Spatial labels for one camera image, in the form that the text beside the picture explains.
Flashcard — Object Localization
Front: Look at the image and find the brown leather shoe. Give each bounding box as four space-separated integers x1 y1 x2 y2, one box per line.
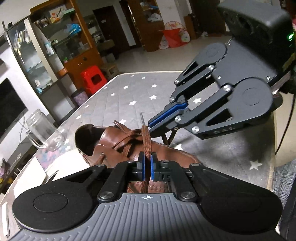
74 121 201 201

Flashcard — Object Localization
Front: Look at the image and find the grey star pattern table mat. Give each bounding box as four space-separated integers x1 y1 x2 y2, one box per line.
11 74 282 240

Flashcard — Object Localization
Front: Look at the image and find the white towel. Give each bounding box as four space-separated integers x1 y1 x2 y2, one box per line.
46 150 90 182

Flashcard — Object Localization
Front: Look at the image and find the small wooden stool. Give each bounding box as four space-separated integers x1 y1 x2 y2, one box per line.
100 63 119 80

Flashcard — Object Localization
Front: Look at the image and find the red plastic stool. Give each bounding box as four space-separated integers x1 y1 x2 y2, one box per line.
80 65 107 97

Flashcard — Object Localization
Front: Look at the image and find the purple patterned bin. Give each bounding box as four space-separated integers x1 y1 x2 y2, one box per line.
71 89 89 106

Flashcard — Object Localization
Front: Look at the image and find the clear glass mason jar mug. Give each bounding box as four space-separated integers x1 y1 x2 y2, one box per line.
26 109 65 152

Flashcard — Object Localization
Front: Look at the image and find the white notebook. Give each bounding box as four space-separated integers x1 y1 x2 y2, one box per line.
13 157 47 198

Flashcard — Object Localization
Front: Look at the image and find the white remote control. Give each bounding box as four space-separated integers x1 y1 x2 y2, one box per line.
1 202 10 237

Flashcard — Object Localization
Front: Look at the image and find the wooden display cabinet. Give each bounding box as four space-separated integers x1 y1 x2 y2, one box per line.
2 0 105 93

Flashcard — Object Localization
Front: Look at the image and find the black wall television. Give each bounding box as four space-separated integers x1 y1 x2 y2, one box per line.
0 78 28 142

